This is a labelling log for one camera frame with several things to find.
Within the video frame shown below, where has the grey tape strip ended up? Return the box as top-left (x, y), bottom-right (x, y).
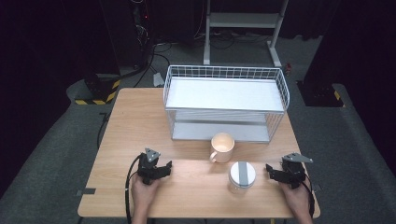
top-left (76, 188), bottom-right (97, 197)

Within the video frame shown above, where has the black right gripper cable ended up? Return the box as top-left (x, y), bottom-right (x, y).
top-left (300, 174), bottom-right (316, 218)

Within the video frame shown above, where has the black floor cable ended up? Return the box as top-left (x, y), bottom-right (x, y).
top-left (96, 111), bottom-right (110, 150)

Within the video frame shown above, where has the grey floor box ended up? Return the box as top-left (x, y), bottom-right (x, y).
top-left (152, 72), bottom-right (165, 88)

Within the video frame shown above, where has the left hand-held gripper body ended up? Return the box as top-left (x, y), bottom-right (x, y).
top-left (136, 147), bottom-right (163, 187)

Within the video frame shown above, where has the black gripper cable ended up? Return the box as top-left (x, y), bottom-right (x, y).
top-left (124, 154), bottom-right (143, 224)
top-left (300, 174), bottom-right (316, 218)

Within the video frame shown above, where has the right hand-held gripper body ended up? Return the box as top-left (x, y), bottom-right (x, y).
top-left (279, 152), bottom-right (314, 190)

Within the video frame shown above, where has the cream ceramic cup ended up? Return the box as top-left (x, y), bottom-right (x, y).
top-left (208, 132), bottom-right (236, 164)

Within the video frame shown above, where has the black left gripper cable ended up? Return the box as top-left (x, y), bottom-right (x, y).
top-left (124, 154), bottom-right (143, 224)

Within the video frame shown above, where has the white metal stand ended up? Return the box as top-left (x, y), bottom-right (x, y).
top-left (203, 0), bottom-right (290, 68)

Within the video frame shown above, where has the person's left hand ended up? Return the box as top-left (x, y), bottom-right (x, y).
top-left (130, 175), bottom-right (162, 213)

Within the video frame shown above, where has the white wire shelf rack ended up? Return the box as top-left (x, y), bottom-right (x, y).
top-left (163, 64), bottom-right (291, 144)

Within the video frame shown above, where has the dark equipment tower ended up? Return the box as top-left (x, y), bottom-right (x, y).
top-left (129, 0), bottom-right (157, 71)

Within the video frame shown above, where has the black yellow striped base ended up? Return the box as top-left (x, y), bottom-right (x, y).
top-left (74, 73), bottom-right (121, 106)
top-left (297, 80), bottom-right (347, 108)

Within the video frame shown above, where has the person's right hand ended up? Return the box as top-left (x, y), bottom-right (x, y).
top-left (277, 180), bottom-right (308, 214)

